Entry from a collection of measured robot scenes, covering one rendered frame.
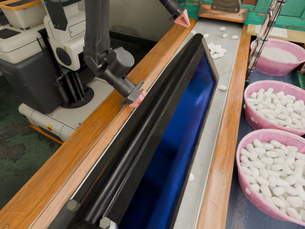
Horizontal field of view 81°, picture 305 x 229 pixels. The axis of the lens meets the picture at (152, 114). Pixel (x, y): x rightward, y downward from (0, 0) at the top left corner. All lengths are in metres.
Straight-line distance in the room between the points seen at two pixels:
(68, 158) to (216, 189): 0.40
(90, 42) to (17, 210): 0.46
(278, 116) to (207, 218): 0.47
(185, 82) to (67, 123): 1.22
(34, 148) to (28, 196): 1.18
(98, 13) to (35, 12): 0.80
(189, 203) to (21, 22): 1.18
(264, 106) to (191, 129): 0.65
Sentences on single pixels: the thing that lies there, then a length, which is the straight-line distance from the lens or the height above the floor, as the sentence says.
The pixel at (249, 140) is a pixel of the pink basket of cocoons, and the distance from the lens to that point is 0.64.
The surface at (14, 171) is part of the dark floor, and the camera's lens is 1.66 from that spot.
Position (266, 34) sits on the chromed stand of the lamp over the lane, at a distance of 0.86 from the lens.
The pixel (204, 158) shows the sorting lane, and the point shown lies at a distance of 0.56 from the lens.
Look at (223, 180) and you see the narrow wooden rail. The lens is 0.51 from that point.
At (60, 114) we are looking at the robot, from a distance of 1.44.
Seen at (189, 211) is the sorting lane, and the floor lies 0.74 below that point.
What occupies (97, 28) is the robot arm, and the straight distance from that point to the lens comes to 0.56.
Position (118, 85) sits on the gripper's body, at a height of 0.85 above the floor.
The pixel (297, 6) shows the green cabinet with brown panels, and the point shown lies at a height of 0.90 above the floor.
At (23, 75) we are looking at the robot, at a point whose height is 0.62.
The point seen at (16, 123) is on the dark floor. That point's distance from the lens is 2.00.
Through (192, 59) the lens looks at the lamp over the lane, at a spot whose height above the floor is 1.11.
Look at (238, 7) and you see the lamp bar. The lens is 0.61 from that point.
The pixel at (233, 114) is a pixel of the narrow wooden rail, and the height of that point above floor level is 0.76.
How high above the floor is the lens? 1.20
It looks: 46 degrees down
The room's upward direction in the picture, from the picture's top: straight up
